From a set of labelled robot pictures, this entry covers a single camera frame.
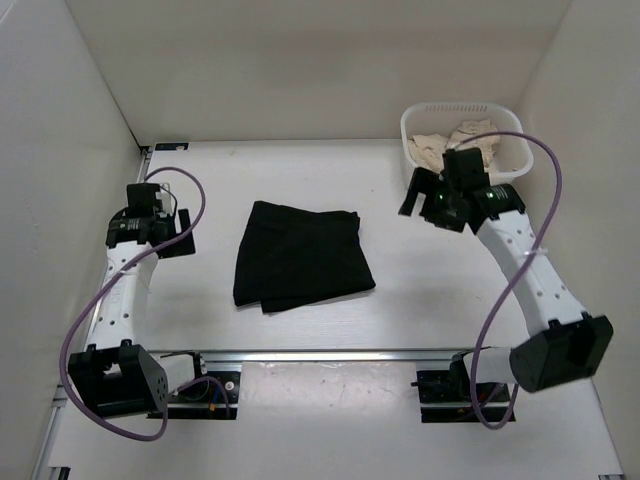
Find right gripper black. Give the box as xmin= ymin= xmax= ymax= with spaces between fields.
xmin=397 ymin=167 xmax=465 ymax=233

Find black trousers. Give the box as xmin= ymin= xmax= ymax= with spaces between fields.
xmin=233 ymin=201 xmax=376 ymax=313

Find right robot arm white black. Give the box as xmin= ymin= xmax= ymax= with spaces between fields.
xmin=400 ymin=148 xmax=613 ymax=400

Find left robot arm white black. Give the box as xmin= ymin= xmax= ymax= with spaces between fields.
xmin=67 ymin=183 xmax=210 ymax=419

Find beige trousers in basket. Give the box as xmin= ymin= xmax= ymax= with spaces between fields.
xmin=408 ymin=119 xmax=500 ymax=173

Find black label sticker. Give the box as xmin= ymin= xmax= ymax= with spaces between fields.
xmin=154 ymin=142 xmax=189 ymax=151

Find white plastic basket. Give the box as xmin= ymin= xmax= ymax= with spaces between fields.
xmin=399 ymin=102 xmax=535 ymax=191

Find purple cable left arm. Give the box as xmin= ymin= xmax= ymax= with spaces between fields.
xmin=59 ymin=167 xmax=231 ymax=442

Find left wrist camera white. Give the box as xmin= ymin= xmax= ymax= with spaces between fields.
xmin=156 ymin=183 xmax=178 ymax=217

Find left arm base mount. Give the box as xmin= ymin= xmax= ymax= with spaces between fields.
xmin=154 ymin=350 xmax=242 ymax=420

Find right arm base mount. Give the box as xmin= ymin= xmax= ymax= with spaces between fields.
xmin=411 ymin=350 xmax=511 ymax=424

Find aluminium frame rail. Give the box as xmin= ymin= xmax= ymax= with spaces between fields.
xmin=29 ymin=144 xmax=626 ymax=480

